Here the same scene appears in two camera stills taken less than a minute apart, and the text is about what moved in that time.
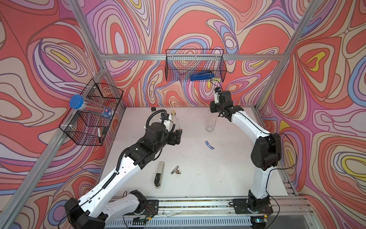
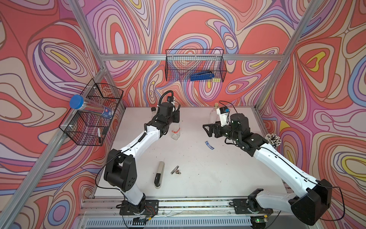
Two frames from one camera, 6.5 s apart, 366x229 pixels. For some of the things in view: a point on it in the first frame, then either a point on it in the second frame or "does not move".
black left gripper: (172, 141) to (176, 116)
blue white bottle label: (210, 146) does not move
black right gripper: (212, 105) to (217, 126)
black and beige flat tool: (158, 176) does not move
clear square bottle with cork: (211, 118) does not move
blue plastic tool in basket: (202, 75) does not move
